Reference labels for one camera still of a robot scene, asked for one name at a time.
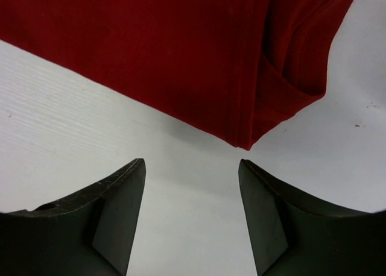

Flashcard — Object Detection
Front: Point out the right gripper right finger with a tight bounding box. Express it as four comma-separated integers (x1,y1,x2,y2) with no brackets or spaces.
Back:
238,160,385,275

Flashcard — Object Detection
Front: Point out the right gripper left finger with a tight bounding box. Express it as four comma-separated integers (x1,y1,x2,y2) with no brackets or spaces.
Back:
1,158,146,275

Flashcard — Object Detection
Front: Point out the red t shirt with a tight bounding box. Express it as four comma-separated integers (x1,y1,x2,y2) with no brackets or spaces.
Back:
1,0,353,149

